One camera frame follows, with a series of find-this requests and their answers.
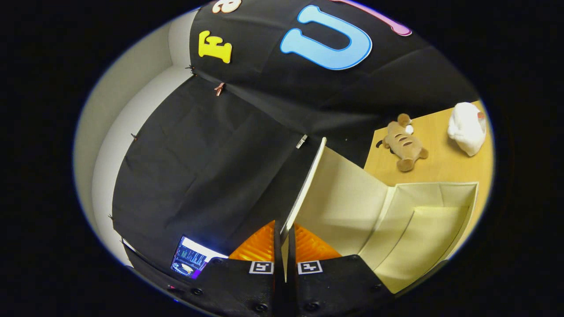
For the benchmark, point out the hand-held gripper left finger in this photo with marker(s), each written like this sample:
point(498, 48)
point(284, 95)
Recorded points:
point(246, 286)

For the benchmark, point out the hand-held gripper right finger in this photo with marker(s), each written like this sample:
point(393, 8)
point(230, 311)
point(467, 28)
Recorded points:
point(335, 286)

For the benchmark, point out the grey fabric storage box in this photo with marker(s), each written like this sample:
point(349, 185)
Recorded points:
point(343, 198)

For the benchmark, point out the silver cloth clip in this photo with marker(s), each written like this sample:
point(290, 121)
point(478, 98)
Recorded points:
point(301, 141)

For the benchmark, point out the brown striped plush toy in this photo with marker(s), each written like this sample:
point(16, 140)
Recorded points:
point(405, 143)

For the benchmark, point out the copper cloth clip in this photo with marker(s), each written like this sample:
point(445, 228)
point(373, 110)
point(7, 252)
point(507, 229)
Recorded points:
point(219, 88)

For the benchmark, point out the white plush toy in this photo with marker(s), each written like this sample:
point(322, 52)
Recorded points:
point(466, 127)

